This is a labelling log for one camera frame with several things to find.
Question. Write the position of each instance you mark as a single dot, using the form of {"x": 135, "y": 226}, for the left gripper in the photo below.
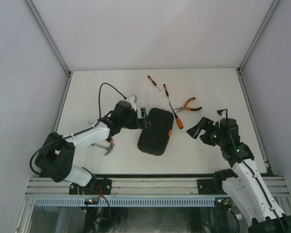
{"x": 135, "y": 125}

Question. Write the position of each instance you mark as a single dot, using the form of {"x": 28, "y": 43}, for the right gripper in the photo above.
{"x": 203, "y": 124}

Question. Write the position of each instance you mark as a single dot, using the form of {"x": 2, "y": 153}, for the black plastic tool case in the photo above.
{"x": 154, "y": 140}

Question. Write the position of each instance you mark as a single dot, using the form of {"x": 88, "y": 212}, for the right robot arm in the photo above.
{"x": 242, "y": 182}

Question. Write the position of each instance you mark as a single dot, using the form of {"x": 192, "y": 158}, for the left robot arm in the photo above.
{"x": 55, "y": 158}

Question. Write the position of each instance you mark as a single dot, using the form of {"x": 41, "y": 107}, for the small orange precision screwdriver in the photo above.
{"x": 153, "y": 82}

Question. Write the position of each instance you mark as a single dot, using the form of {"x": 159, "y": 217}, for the small claw hammer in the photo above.
{"x": 108, "y": 149}

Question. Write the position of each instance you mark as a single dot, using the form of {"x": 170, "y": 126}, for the large orange handled screwdriver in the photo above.
{"x": 178, "y": 121}

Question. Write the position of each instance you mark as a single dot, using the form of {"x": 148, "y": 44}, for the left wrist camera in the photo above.
{"x": 132, "y": 100}

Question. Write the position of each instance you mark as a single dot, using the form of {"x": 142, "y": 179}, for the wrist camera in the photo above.
{"x": 132, "y": 100}
{"x": 222, "y": 113}

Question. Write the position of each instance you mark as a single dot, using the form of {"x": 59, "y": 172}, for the orange handled needle-nose pliers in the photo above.
{"x": 185, "y": 107}

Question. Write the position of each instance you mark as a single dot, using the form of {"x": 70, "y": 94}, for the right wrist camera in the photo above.
{"x": 222, "y": 113}

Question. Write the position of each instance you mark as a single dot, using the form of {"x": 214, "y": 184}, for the black handled screwdriver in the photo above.
{"x": 109, "y": 139}

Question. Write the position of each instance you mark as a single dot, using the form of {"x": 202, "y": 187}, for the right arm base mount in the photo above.
{"x": 213, "y": 186}

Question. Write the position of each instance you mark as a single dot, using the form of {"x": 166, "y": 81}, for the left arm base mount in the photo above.
{"x": 98, "y": 186}

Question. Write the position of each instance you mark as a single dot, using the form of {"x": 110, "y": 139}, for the aluminium frame rail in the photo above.
{"x": 122, "y": 187}

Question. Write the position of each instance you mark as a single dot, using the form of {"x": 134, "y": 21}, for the blue slotted cable duct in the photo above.
{"x": 128, "y": 202}

